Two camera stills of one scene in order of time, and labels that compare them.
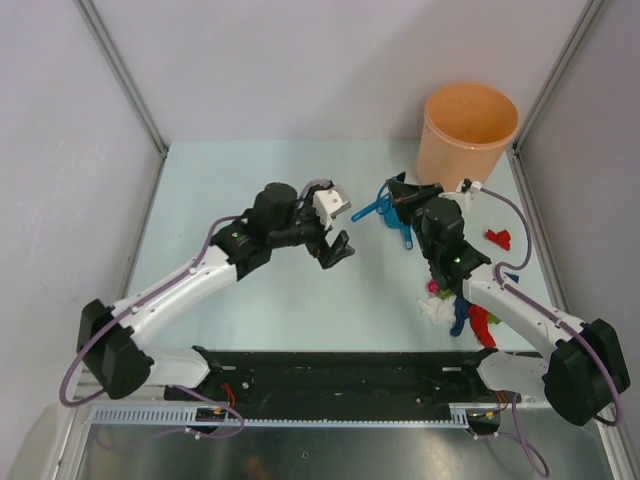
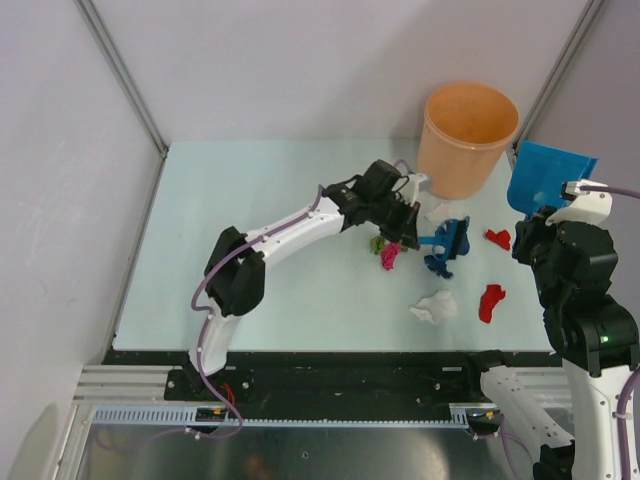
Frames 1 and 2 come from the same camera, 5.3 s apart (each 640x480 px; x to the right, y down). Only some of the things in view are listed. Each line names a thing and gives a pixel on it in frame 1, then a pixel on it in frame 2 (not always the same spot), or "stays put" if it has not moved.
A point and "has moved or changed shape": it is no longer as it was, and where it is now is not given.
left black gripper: (338, 249) -> (406, 231)
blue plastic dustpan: (384, 205) has moved or changed shape
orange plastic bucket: (465, 131) stays put
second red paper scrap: (501, 238) stays put
